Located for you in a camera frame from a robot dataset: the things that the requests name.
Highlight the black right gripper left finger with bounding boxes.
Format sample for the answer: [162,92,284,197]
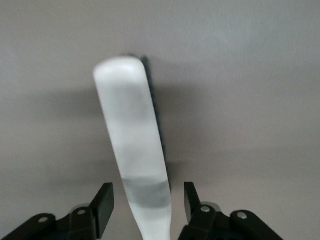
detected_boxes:
[0,182,116,240]

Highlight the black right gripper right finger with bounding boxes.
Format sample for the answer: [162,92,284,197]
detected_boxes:
[179,181,284,240]

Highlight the beige hand brush black bristles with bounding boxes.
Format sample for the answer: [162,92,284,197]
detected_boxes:
[92,53,174,240]

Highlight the brown table cover mat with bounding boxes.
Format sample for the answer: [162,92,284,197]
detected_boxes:
[0,0,320,240]

